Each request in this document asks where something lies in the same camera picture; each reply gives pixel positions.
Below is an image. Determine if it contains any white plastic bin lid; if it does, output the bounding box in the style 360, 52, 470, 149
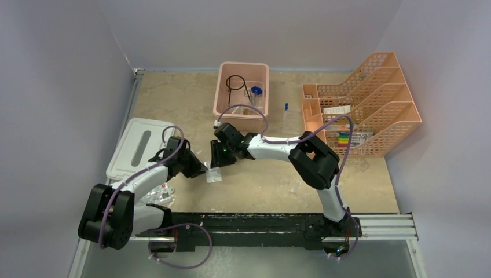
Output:
106, 118, 175, 180

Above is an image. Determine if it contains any coloured marker pack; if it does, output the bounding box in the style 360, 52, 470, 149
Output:
337, 131, 374, 148

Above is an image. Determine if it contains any clear test tube rack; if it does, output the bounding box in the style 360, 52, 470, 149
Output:
281, 108, 303, 137

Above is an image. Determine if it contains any pink plastic bin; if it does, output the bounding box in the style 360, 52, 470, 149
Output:
213, 61, 270, 132

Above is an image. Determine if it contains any small white packet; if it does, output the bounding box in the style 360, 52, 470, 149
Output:
205, 164, 222, 184

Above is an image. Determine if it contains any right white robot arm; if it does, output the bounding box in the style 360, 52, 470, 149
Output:
210, 120, 348, 236

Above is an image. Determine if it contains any clear glass beaker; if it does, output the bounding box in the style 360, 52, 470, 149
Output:
249, 103, 267, 115

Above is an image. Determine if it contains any blister pack with label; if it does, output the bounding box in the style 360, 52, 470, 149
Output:
141, 183, 174, 205

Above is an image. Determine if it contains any white clay triangle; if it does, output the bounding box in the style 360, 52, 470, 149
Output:
230, 104, 247, 115

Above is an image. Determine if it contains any orange mesh file organizer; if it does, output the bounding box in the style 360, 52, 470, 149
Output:
302, 52, 422, 157

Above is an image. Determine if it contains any black wire tripod stand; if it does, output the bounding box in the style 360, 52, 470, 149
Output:
225, 75, 247, 106

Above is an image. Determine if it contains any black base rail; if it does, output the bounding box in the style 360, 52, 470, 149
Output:
125, 204, 362, 256

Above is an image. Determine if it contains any aluminium frame rail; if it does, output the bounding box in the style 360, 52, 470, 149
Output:
129, 214, 417, 243

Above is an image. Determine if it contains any spatula with blue clip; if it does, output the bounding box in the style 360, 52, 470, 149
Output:
250, 86, 264, 103

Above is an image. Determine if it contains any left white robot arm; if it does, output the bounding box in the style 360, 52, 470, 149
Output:
78, 136, 207, 250

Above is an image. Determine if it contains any white box in organizer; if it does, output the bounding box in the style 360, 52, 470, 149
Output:
323, 105, 351, 115

